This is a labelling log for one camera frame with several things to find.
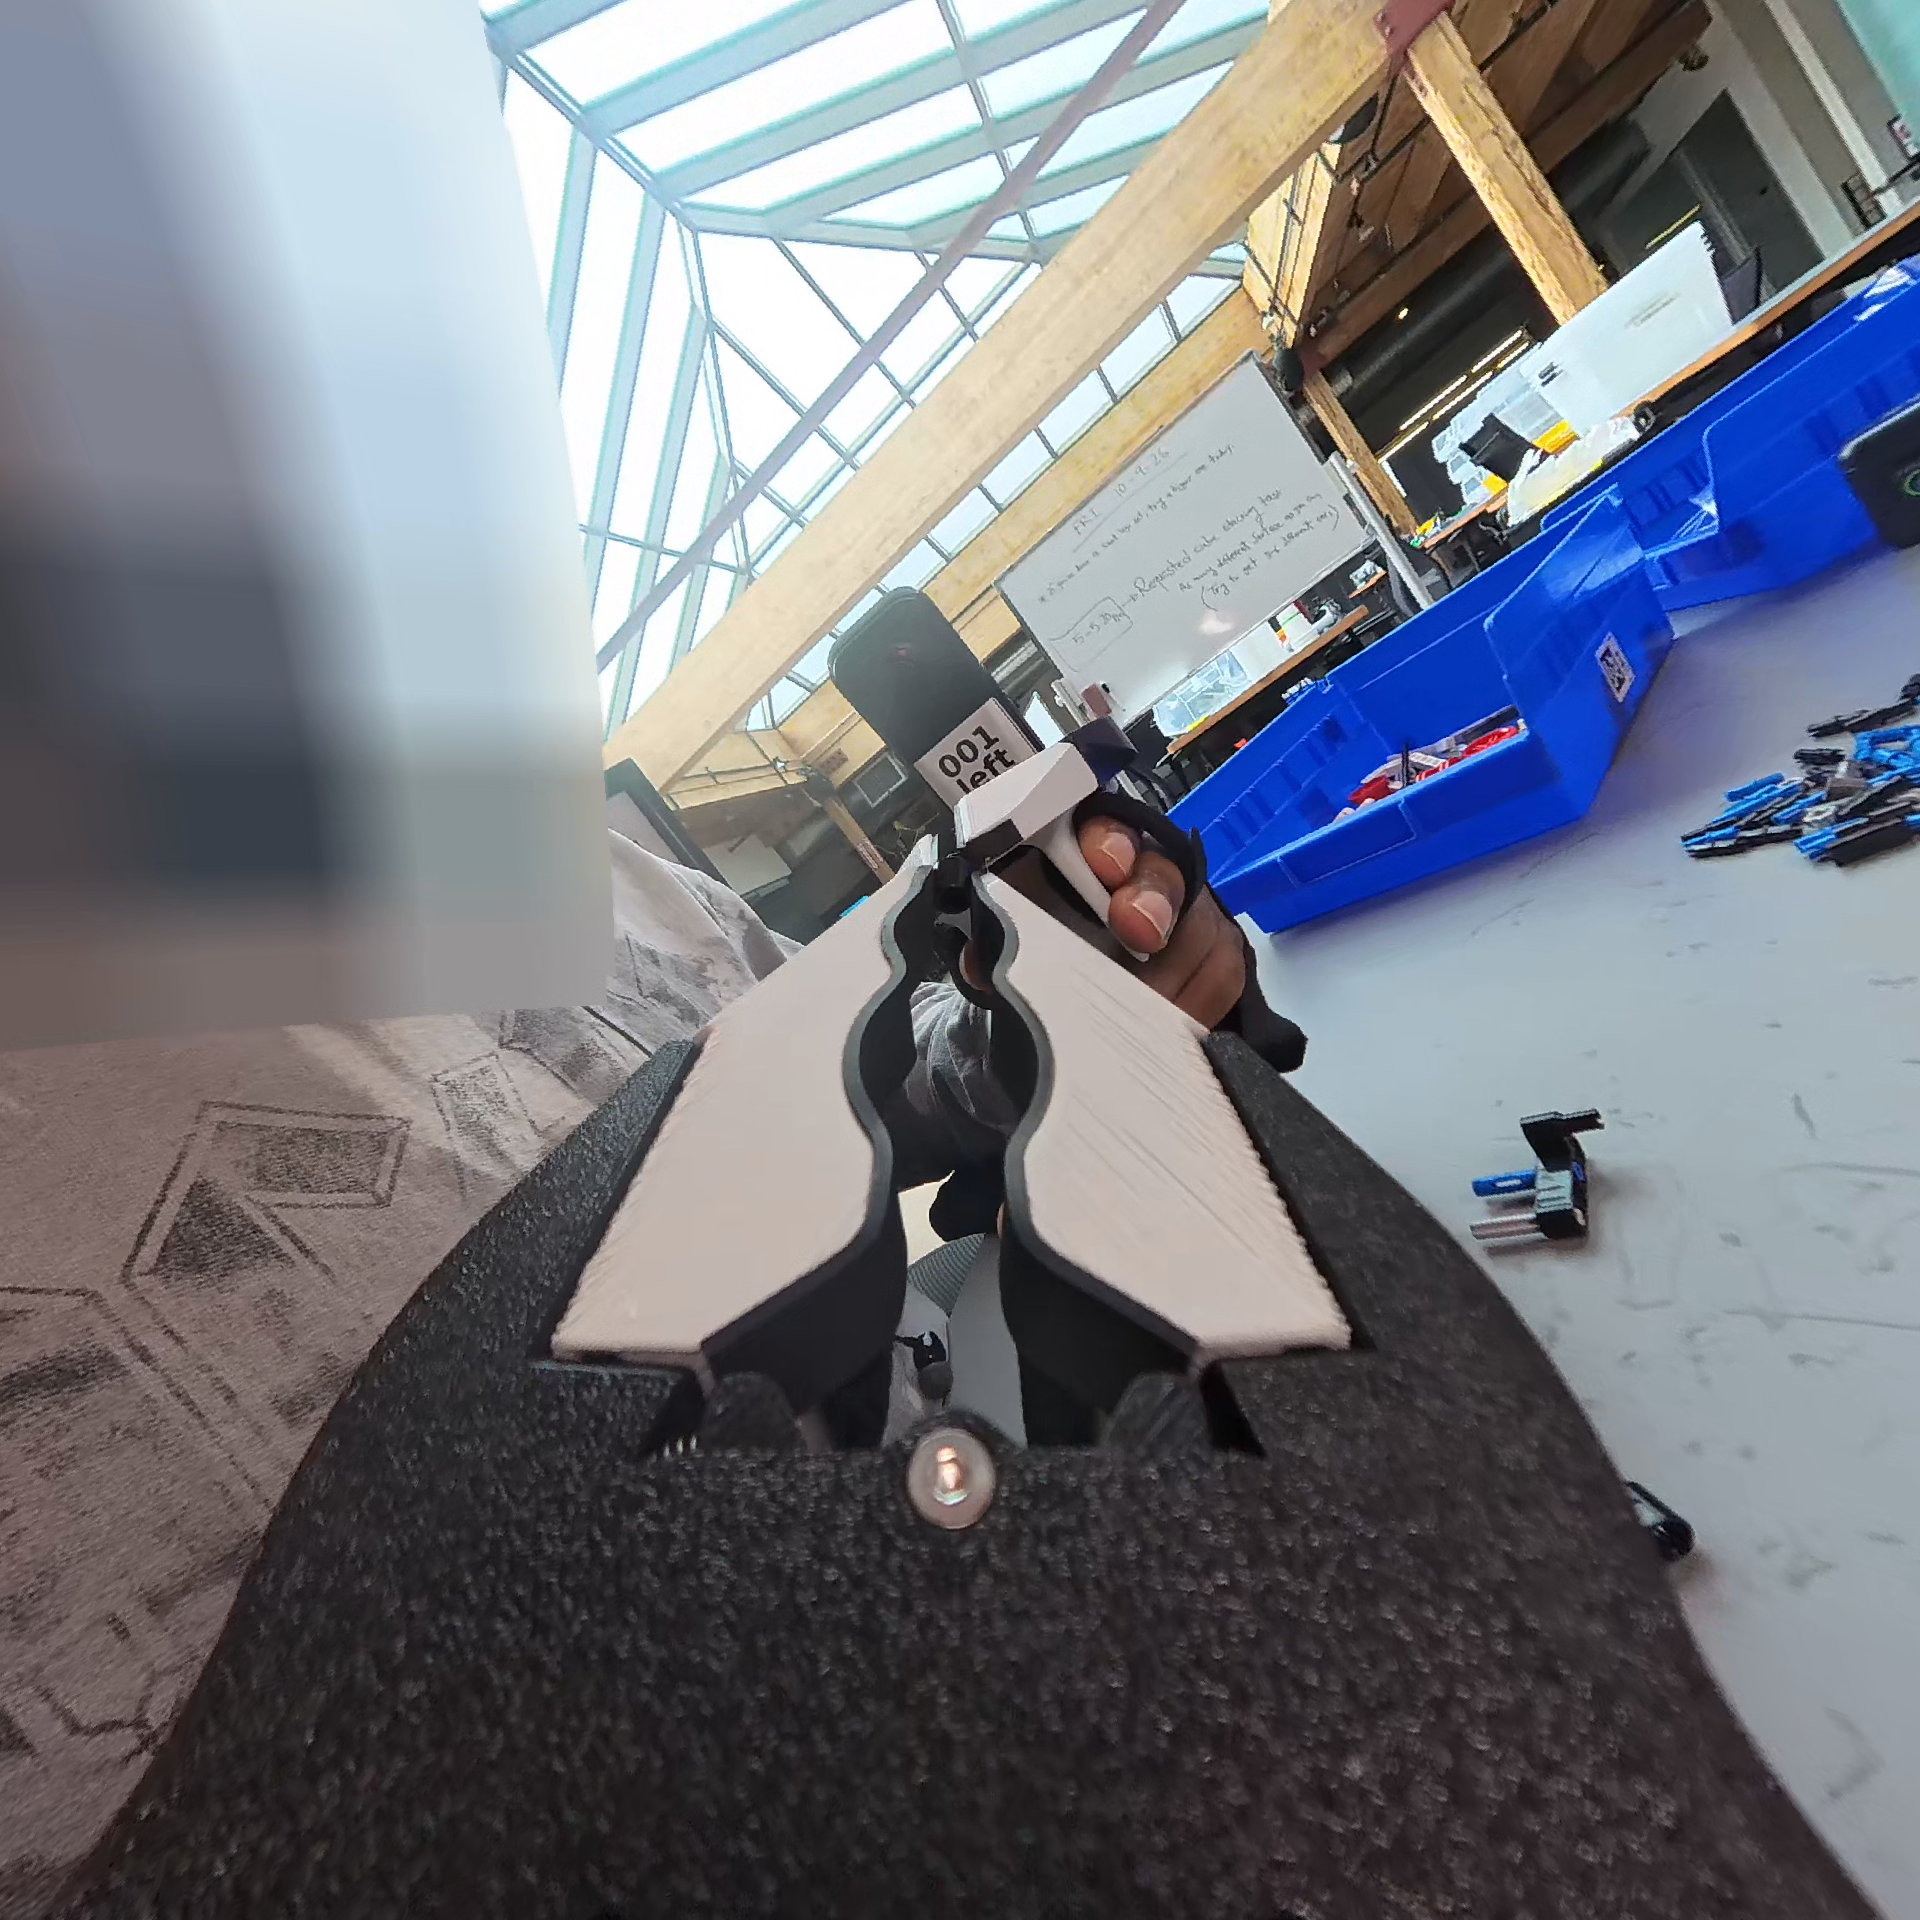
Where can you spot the whiteboard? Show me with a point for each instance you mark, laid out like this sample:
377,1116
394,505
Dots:
1184,556

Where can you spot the blue bin with red parts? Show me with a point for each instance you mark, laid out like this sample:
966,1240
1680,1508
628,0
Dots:
1576,662

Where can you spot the large blue bin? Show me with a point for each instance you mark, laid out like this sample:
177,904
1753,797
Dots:
1786,452

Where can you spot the black device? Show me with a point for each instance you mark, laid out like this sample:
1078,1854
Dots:
1885,464

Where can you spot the pile of red brick parts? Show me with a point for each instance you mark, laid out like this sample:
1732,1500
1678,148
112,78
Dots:
1440,758

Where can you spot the white storage box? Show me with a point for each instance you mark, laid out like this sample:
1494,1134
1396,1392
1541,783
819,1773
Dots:
1628,323

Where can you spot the person's left hand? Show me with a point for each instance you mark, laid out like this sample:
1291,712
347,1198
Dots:
1201,961

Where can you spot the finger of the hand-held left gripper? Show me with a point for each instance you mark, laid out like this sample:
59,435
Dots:
1035,797

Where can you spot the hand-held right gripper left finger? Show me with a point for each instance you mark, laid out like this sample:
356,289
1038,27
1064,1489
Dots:
733,1184

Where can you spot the pile of blue black pins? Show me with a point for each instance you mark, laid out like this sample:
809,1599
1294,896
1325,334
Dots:
1822,797

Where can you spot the clear plastic boxes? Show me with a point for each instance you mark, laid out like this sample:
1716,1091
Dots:
1493,435

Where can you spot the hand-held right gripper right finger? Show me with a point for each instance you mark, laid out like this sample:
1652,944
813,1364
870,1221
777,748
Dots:
1170,1184

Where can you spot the grey patterned sweatshirt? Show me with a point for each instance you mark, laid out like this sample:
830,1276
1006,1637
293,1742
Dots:
224,1200

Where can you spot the black brick with blue pin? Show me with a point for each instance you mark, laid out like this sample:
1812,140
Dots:
1552,1166

